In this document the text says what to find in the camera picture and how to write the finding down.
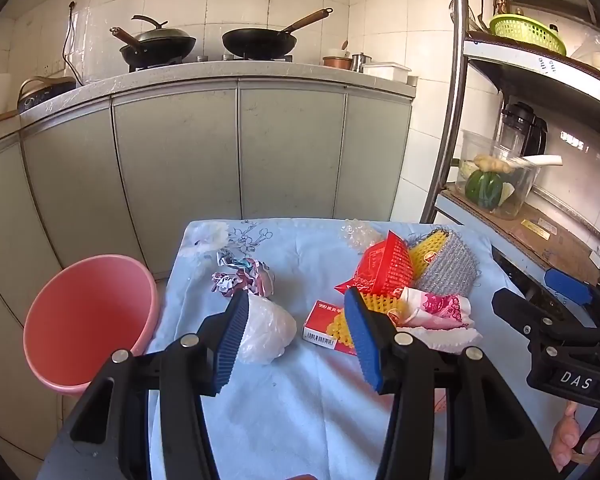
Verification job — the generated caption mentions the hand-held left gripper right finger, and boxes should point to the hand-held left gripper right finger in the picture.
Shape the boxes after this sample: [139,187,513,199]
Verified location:
[344,286,556,480]

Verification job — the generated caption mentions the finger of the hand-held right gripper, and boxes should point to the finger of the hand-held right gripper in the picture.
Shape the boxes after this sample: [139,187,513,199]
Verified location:
[491,287,600,347]
[544,268,600,322]

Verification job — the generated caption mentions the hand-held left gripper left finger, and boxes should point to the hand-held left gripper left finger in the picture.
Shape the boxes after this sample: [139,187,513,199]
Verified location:
[70,290,251,480]

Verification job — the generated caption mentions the white plastic bag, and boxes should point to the white plastic bag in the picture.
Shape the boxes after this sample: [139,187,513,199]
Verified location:
[235,292,298,366]

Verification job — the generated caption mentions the yellow foam fruit net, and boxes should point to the yellow foam fruit net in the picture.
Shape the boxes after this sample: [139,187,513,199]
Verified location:
[330,292,406,356]
[407,228,453,278]

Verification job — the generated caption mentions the red cardboard box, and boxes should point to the red cardboard box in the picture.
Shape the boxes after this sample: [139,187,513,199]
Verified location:
[301,300,358,356]

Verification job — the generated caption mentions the printed paper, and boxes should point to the printed paper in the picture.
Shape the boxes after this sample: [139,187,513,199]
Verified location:
[211,255,276,301]

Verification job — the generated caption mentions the silver scouring cloth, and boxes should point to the silver scouring cloth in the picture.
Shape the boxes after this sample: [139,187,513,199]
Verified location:
[405,228,482,296]

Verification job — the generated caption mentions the red plastic packet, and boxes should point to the red plastic packet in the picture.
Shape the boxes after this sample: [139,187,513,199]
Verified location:
[334,230,416,295]

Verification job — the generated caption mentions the clear plastic wrap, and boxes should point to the clear plastic wrap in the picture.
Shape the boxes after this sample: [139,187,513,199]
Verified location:
[341,218,383,251]

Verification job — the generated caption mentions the pink plastic bucket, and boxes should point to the pink plastic bucket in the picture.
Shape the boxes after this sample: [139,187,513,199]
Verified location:
[22,254,160,397]

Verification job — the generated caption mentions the person's right hand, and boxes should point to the person's right hand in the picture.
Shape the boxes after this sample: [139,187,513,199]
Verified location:
[549,401,598,472]

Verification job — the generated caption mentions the brown cardboard sheet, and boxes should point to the brown cardboard sheet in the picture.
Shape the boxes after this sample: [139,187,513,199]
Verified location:
[442,185,600,281]

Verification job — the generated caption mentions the light blue floral cloth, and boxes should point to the light blue floral cloth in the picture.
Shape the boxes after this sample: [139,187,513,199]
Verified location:
[147,217,576,480]

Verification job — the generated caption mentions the clear plastic container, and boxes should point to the clear plastic container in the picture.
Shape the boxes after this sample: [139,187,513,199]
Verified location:
[455,129,543,220]

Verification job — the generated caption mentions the green squash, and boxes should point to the green squash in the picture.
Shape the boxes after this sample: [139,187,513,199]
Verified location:
[464,170,505,211]

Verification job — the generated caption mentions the white radish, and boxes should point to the white radish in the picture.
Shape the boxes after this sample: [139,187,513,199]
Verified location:
[510,155,563,168]

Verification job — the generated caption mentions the ginger root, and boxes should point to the ginger root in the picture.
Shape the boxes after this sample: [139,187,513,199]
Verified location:
[472,156,511,175]

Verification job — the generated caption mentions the grey kitchen cabinet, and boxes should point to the grey kitchen cabinet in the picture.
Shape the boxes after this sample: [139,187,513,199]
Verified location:
[0,77,416,461]

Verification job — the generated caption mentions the metal storage rack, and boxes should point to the metal storage rack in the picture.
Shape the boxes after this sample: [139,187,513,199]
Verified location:
[420,0,600,271]

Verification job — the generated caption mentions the clear plastic bag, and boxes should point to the clear plastic bag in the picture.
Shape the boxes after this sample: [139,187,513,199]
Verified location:
[570,30,600,81]

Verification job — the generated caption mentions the green plastic basket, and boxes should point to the green plastic basket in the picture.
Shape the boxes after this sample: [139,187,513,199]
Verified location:
[489,14,567,56]

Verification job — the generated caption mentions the white lidded container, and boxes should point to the white lidded container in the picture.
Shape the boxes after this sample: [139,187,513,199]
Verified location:
[362,61,412,83]

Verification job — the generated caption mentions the gas stove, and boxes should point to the gas stove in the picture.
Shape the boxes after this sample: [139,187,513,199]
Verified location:
[128,54,295,72]

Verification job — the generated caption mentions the black wok with lid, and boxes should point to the black wok with lid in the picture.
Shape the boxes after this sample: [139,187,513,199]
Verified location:
[110,26,197,68]

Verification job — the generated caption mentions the dark patterned electric pot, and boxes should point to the dark patterned electric pot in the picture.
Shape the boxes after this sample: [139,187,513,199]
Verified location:
[17,76,77,113]

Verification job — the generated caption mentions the dark wok lid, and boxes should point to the dark wok lid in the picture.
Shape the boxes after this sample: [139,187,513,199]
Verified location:
[130,14,193,43]

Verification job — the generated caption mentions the black wok wooden handle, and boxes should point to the black wok wooden handle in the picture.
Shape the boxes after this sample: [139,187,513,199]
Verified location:
[222,7,334,60]

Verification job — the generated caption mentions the black power cable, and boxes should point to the black power cable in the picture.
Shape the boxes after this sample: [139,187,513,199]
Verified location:
[62,1,81,86]

